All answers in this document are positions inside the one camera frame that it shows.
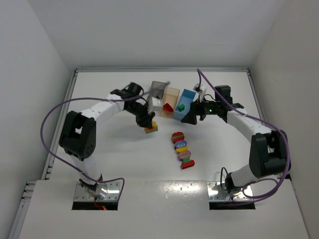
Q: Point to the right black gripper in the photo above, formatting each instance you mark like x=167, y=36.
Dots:
x=195, y=112

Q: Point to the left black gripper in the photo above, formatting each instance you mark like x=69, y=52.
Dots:
x=145, y=120

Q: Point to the yellow orange bird lego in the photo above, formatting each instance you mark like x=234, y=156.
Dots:
x=153, y=129

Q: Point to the small green lego brick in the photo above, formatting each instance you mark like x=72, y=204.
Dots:
x=181, y=107

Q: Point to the red round striped lego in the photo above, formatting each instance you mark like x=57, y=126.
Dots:
x=177, y=136

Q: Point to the red sloped lego brick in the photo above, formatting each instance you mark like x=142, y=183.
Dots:
x=167, y=107

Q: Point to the purple flower print lego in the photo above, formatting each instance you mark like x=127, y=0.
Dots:
x=180, y=144

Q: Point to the yellow curved lego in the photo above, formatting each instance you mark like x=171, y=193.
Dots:
x=181, y=149

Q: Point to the purple striped oval lego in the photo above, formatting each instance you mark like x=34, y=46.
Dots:
x=183, y=155

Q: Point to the red base lego brick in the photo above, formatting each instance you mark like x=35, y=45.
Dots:
x=188, y=164

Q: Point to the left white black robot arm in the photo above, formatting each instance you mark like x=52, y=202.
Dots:
x=79, y=132

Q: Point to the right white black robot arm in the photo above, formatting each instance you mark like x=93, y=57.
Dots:
x=268, y=147

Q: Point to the blue plastic container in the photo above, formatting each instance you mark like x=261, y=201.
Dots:
x=186, y=98

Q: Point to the orange translucent plastic container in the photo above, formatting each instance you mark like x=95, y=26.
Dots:
x=170, y=96

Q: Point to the smoky grey plastic container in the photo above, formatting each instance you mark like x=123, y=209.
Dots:
x=157, y=89

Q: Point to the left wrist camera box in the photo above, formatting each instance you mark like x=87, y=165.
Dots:
x=154, y=104

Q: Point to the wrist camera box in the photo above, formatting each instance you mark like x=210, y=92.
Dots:
x=154, y=104
x=201, y=90

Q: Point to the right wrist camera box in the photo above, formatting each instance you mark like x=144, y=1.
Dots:
x=201, y=90

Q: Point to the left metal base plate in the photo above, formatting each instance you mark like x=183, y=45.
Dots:
x=107, y=192

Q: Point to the metal base plate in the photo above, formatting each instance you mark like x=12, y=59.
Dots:
x=218, y=194
x=107, y=192

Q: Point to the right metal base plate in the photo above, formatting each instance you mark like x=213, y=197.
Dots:
x=218, y=194

